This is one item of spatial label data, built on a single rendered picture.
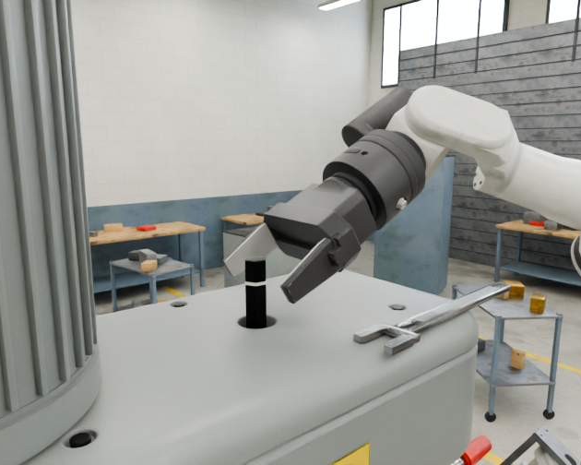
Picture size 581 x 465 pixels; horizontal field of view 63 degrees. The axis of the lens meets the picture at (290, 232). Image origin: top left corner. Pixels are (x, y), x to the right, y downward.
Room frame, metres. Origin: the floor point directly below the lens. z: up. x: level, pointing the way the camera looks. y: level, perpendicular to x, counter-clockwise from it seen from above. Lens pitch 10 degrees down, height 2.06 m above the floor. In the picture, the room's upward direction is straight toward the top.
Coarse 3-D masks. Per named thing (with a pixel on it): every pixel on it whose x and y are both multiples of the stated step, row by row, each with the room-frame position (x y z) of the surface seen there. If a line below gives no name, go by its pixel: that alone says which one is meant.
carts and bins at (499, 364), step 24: (120, 264) 4.80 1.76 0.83; (144, 264) 4.51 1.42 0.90; (168, 264) 4.80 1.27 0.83; (192, 264) 4.76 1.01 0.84; (192, 288) 4.74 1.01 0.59; (456, 288) 3.97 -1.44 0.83; (504, 312) 3.37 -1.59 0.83; (528, 312) 3.37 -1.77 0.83; (552, 312) 3.37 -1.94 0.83; (480, 360) 3.66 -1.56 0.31; (504, 360) 3.66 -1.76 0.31; (552, 360) 3.31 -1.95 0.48; (504, 384) 3.26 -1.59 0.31; (528, 384) 3.28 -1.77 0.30; (552, 384) 3.29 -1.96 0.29
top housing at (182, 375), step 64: (128, 320) 0.43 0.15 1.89; (192, 320) 0.43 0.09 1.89; (320, 320) 0.43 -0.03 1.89; (384, 320) 0.43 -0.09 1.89; (448, 320) 0.43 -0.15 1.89; (128, 384) 0.31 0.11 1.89; (192, 384) 0.31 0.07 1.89; (256, 384) 0.31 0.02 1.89; (320, 384) 0.32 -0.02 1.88; (384, 384) 0.35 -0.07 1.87; (448, 384) 0.41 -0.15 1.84; (64, 448) 0.24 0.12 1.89; (128, 448) 0.24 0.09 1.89; (192, 448) 0.25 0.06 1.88; (256, 448) 0.27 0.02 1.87; (320, 448) 0.31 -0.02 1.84; (384, 448) 0.35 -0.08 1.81; (448, 448) 0.41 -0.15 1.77
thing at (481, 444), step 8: (472, 440) 0.51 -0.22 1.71; (480, 440) 0.51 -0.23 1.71; (488, 440) 0.51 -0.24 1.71; (472, 448) 0.49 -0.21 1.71; (480, 448) 0.50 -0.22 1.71; (488, 448) 0.51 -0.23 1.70; (464, 456) 0.48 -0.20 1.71; (472, 456) 0.49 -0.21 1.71; (480, 456) 0.49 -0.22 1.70; (456, 464) 0.47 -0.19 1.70; (464, 464) 0.48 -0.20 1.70; (472, 464) 0.48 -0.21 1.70
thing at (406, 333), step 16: (480, 288) 0.51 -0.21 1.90; (496, 288) 0.51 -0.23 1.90; (448, 304) 0.46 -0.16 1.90; (464, 304) 0.46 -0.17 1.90; (416, 320) 0.41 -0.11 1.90; (432, 320) 0.41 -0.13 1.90; (368, 336) 0.38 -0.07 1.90; (400, 336) 0.38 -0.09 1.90; (416, 336) 0.38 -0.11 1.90; (384, 352) 0.36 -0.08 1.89
